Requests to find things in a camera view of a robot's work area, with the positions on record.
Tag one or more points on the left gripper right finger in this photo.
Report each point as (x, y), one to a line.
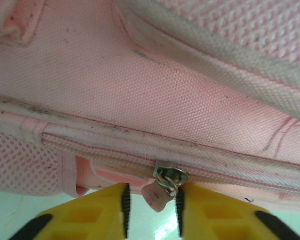
(227, 220)

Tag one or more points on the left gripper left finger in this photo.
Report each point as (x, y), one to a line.
(77, 217)

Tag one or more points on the pink backpack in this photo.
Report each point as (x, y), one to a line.
(165, 87)

